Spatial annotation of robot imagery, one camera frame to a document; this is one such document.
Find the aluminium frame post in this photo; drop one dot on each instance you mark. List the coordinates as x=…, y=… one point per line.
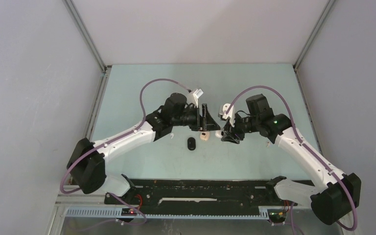
x=78, y=21
x=315, y=31

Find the aluminium frame post right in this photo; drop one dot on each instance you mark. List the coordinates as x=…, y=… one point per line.
x=315, y=31

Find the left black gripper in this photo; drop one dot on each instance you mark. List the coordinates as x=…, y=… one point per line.
x=209, y=124

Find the white earbud charging case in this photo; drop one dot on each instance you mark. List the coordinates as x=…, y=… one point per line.
x=219, y=134

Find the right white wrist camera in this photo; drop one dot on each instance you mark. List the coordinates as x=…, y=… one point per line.
x=225, y=111

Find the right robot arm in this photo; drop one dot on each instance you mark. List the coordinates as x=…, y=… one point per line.
x=333, y=194

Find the beige earbud charging case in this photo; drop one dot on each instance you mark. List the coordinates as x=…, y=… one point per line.
x=204, y=136

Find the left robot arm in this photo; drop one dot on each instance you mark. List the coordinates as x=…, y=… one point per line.
x=87, y=165

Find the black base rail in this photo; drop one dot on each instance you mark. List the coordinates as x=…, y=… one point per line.
x=199, y=197

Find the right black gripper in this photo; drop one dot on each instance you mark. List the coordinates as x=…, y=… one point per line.
x=228, y=128

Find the black earbud charging case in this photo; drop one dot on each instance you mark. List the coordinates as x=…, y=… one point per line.
x=191, y=143

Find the aluminium frame post left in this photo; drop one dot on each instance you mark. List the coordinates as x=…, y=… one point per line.
x=78, y=21

